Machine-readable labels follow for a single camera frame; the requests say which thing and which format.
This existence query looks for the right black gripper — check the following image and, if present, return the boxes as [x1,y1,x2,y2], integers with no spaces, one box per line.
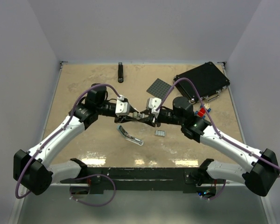
[139,109,184,128]

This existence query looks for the grey staple tray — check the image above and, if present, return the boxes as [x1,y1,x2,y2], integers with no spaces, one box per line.
[154,130,166,137]

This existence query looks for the light blue stapler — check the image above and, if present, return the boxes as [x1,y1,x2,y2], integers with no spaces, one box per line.
[117,125,144,146]

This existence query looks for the beige green stapler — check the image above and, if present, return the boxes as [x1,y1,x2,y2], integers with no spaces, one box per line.
[133,112,142,119]

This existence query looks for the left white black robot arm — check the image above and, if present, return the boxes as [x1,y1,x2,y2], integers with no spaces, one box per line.
[13,84,137,199]

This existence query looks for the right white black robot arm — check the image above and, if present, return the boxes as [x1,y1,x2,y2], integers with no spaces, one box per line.
[133,97,280,196]

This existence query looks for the black stapler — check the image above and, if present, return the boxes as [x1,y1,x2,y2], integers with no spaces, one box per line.
[118,62,124,83]

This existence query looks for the grey lego baseplate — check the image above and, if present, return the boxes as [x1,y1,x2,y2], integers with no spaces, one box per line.
[146,78,171,99]

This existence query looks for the red blue lego car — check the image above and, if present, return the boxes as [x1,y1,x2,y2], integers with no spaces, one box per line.
[194,104,211,119]

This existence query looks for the black carrying case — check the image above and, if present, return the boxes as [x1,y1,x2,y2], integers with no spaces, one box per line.
[173,62,230,103]

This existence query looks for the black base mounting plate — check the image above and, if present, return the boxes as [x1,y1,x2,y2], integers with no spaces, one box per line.
[61,167,214,194]

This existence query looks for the aluminium front rail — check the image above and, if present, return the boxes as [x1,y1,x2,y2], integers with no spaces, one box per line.
[20,166,266,187]

